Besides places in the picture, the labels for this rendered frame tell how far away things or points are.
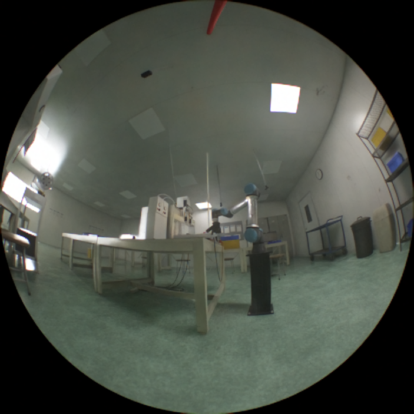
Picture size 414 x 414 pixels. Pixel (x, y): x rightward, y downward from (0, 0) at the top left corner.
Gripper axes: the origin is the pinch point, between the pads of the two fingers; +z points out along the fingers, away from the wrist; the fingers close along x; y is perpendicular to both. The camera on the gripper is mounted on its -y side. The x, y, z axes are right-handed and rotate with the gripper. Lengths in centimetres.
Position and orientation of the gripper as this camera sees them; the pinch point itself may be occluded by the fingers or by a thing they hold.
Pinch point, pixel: (215, 241)
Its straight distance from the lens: 132.3
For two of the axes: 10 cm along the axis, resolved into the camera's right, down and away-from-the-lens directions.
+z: 0.4, 9.3, -3.8
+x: 4.1, 3.3, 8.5
